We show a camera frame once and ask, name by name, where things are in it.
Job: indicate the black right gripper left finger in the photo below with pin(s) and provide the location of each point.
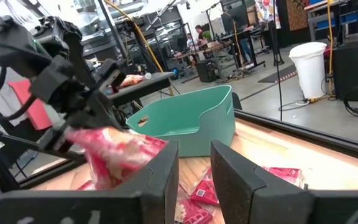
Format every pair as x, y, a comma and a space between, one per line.
154, 186

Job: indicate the black side table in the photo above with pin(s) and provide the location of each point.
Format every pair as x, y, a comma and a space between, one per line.
141, 87

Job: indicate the dark floor mat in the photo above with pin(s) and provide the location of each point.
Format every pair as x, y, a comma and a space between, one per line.
277, 74

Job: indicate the red popcorn bag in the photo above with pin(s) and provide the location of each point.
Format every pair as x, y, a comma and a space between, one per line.
286, 174
131, 80
194, 214
117, 155
87, 186
205, 191

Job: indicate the person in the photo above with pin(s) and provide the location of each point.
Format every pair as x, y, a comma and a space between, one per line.
190, 41
200, 34

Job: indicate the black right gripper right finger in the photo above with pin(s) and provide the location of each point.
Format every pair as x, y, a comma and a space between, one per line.
241, 193

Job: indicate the red panel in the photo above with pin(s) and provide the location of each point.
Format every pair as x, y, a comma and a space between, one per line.
33, 105

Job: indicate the black cabinet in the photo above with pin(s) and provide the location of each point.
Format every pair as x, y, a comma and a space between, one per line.
356, 71

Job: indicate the black speaker box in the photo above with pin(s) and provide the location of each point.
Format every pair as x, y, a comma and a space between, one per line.
206, 71

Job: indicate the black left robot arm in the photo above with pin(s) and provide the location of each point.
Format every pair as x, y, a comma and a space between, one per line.
11, 43

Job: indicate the white trash bin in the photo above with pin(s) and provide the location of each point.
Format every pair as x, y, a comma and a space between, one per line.
309, 71

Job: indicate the teal plastic basket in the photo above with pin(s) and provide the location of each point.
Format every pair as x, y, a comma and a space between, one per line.
191, 124

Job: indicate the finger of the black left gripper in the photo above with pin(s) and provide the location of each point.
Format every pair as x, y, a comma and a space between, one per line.
53, 141

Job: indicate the black table frame rail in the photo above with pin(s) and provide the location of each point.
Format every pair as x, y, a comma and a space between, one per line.
306, 133

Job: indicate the black stand pole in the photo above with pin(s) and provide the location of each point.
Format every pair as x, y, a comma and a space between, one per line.
278, 62

